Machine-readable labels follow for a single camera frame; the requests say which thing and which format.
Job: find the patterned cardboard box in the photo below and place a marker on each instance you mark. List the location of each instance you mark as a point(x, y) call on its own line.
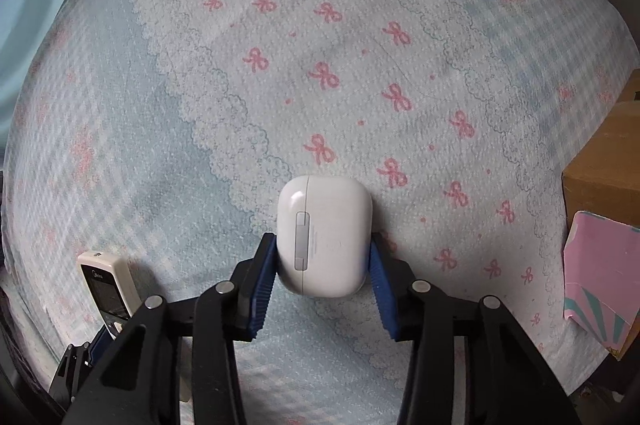
point(605, 215)

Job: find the white earbuds case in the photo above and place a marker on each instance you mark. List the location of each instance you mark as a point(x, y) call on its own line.
point(325, 235)

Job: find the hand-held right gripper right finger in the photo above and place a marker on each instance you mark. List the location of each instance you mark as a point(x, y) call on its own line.
point(384, 300)

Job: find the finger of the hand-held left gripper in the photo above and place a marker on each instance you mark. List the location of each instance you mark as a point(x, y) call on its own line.
point(97, 347)

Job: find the white remote control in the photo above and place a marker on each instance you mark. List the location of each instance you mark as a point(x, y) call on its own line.
point(107, 285)

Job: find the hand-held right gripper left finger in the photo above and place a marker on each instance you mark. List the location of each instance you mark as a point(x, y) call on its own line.
point(260, 300)

